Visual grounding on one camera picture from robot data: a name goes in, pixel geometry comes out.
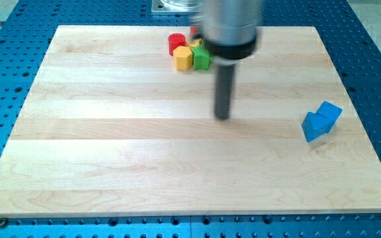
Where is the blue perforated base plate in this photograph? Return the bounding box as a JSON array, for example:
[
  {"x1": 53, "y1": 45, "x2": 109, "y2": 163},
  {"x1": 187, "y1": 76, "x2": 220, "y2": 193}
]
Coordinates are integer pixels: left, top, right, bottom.
[{"x1": 0, "y1": 0, "x2": 381, "y2": 237}]

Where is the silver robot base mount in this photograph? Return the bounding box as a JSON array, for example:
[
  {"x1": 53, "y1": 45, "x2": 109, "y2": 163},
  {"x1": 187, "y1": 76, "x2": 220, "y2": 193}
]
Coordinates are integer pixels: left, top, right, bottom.
[{"x1": 151, "y1": 0, "x2": 202, "y2": 15}]

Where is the wooden board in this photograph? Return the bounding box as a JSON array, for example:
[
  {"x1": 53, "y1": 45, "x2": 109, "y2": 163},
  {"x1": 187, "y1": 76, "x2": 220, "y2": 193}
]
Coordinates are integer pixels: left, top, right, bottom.
[{"x1": 0, "y1": 25, "x2": 381, "y2": 218}]

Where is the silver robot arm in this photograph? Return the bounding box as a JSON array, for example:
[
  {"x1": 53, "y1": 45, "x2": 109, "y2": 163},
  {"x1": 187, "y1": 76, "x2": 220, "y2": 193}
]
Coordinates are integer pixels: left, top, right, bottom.
[{"x1": 198, "y1": 0, "x2": 264, "y2": 120}]

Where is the yellow block behind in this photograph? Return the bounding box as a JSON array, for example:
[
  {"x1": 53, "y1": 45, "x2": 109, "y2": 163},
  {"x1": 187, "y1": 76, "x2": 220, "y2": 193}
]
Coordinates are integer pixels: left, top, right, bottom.
[{"x1": 186, "y1": 37, "x2": 203, "y2": 48}]

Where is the green block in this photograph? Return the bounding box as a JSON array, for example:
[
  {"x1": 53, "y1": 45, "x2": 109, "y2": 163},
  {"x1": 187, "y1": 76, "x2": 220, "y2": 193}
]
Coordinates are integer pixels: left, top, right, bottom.
[{"x1": 191, "y1": 44, "x2": 212, "y2": 70}]

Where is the yellow hexagon block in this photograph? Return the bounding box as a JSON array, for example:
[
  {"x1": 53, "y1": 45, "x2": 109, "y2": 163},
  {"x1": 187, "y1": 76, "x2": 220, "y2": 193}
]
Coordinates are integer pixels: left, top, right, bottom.
[{"x1": 173, "y1": 46, "x2": 193, "y2": 71}]

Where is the red block behind arm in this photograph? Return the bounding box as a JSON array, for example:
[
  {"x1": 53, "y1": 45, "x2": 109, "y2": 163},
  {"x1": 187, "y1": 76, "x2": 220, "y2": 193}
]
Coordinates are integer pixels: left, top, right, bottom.
[{"x1": 190, "y1": 26, "x2": 199, "y2": 38}]

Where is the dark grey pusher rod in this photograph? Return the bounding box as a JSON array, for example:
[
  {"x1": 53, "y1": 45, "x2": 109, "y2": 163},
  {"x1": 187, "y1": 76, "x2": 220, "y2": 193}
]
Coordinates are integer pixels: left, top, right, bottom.
[{"x1": 214, "y1": 64, "x2": 235, "y2": 120}]

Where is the blue cube block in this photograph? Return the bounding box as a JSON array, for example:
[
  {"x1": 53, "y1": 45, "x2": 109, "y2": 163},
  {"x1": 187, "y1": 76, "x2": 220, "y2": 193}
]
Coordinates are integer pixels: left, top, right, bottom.
[{"x1": 316, "y1": 101, "x2": 343, "y2": 130}]

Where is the blue triangular block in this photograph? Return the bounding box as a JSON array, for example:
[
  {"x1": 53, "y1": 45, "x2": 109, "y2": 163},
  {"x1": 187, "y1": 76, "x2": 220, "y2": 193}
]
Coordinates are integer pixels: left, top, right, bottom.
[{"x1": 302, "y1": 112, "x2": 333, "y2": 143}]

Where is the red cylinder block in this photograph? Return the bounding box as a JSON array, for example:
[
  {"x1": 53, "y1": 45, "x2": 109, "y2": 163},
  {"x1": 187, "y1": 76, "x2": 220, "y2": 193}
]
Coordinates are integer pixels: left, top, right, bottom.
[{"x1": 168, "y1": 32, "x2": 187, "y2": 56}]

